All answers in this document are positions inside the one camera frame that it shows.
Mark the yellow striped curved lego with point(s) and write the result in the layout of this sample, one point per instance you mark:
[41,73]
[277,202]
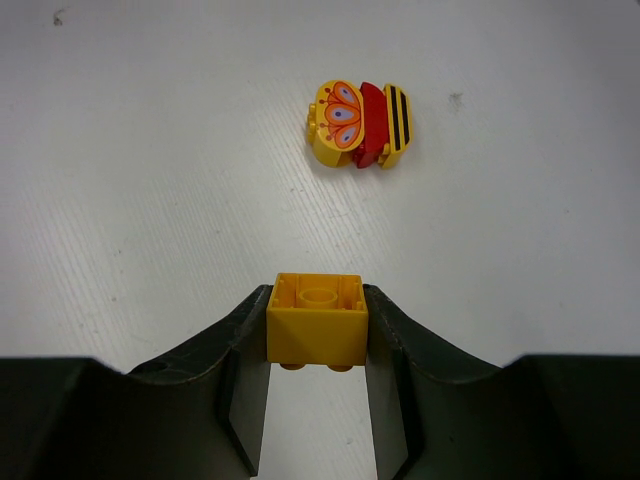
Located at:
[400,126]

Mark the yellow small lego brick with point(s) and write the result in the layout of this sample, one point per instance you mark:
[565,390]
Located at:
[317,319]

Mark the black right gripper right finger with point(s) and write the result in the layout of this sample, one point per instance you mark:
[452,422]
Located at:
[438,412]

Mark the red curved lego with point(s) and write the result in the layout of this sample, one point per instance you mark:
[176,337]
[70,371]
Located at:
[375,126]

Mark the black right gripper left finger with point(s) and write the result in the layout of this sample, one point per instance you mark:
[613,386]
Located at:
[196,411]

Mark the yellow butterfly print lego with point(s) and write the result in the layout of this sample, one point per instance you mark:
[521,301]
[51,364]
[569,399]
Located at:
[335,123]

